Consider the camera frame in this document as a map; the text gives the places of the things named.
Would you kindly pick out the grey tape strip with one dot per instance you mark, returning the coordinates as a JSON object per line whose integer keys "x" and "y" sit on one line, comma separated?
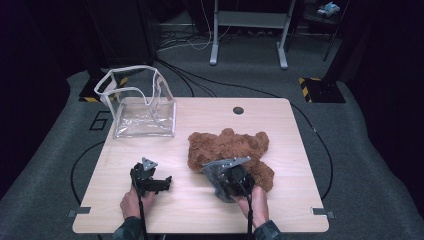
{"x": 321, "y": 211}
{"x": 80, "y": 211}

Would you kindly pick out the grey fluffy cloth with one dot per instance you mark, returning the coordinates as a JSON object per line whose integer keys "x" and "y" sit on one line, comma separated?
{"x": 213, "y": 181}

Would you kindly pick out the dark side table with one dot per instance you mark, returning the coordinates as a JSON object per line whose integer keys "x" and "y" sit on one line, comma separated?
{"x": 321, "y": 20}

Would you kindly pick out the person's right hand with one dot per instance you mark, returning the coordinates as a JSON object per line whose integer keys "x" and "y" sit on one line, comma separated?
{"x": 256, "y": 206}

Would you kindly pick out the person's left hand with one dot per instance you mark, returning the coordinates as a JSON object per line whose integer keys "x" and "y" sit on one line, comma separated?
{"x": 133, "y": 206}

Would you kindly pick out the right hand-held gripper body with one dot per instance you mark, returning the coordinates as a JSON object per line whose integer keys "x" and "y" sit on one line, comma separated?
{"x": 236, "y": 181}

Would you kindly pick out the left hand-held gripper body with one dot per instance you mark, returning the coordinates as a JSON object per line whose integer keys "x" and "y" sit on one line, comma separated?
{"x": 140, "y": 178}

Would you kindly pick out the brown teddy bear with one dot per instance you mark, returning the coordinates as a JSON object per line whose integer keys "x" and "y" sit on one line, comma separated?
{"x": 226, "y": 146}

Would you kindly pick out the blue and white packet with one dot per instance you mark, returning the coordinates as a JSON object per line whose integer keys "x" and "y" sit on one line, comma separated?
{"x": 328, "y": 9}

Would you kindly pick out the black cabinet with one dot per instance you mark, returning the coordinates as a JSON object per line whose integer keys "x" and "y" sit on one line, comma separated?
{"x": 123, "y": 33}

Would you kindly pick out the white metal desk frame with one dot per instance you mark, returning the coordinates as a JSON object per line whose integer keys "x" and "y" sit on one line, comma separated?
{"x": 250, "y": 20}

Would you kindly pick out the clear plastic bag white trim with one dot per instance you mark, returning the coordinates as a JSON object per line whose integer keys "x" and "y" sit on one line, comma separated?
{"x": 143, "y": 123}

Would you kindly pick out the black yellow-striped stand base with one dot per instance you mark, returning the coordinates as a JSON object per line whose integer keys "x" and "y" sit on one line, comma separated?
{"x": 325, "y": 91}
{"x": 87, "y": 90}

